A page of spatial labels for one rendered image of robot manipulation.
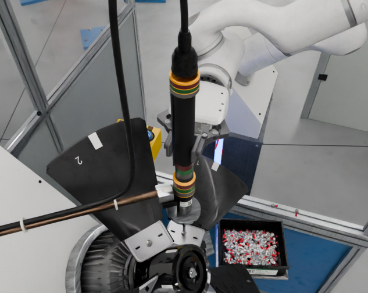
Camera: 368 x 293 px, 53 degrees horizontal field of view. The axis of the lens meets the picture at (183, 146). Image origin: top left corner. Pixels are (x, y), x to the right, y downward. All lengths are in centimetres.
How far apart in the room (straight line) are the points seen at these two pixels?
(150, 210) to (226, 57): 35
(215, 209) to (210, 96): 36
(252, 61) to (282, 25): 59
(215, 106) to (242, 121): 73
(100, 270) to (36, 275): 14
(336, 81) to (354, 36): 154
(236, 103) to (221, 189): 44
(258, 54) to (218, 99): 62
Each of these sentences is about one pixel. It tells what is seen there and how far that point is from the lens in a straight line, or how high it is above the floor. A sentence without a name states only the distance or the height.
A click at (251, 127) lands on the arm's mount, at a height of 99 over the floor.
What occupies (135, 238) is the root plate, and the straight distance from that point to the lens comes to 82.
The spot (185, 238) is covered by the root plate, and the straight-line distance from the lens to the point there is 90.
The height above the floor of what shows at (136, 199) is 139.
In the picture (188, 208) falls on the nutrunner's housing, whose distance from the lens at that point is 77.
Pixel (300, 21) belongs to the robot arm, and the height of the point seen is 163.
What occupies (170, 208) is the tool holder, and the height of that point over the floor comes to 135.
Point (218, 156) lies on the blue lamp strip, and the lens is 118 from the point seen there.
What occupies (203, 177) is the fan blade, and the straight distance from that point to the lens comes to 101.
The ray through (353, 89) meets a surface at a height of 35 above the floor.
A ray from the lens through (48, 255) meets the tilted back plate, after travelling 94.
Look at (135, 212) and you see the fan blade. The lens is 80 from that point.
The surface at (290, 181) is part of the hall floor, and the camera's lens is 254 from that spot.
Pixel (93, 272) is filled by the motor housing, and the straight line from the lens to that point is 92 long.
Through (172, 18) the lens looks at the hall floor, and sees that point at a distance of 396.
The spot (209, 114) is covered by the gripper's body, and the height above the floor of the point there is 153.
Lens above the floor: 199
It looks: 49 degrees down
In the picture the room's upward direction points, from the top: straight up
